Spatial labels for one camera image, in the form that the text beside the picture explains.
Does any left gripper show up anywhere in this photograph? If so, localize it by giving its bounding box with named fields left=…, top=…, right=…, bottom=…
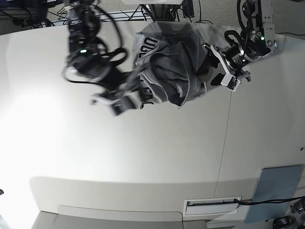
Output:
left=202, top=43, right=251, bottom=92

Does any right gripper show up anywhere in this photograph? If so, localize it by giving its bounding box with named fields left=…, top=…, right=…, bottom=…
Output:
left=91, top=64, right=151, bottom=115

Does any grey T-shirt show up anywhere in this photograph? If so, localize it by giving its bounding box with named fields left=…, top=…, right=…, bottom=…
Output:
left=132, top=22, right=219, bottom=109

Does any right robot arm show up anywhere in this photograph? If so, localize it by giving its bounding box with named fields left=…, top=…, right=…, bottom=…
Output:
left=62, top=0, right=153, bottom=115

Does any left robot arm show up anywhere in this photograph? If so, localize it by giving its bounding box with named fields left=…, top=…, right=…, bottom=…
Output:
left=199, top=0, right=277, bottom=92

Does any blue-grey board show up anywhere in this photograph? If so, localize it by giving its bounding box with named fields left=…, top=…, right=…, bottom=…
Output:
left=244, top=165, right=304, bottom=224

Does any black device bottom right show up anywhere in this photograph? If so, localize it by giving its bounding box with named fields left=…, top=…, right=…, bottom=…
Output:
left=273, top=215, right=297, bottom=229

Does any central camera stand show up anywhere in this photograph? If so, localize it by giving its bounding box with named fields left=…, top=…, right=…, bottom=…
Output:
left=139, top=0, right=194, bottom=22

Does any black cable on table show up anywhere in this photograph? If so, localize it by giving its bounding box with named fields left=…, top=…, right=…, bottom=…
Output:
left=234, top=197, right=305, bottom=206

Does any white cable grommet tray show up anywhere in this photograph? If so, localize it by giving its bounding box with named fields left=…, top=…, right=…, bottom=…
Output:
left=183, top=196, right=242, bottom=217

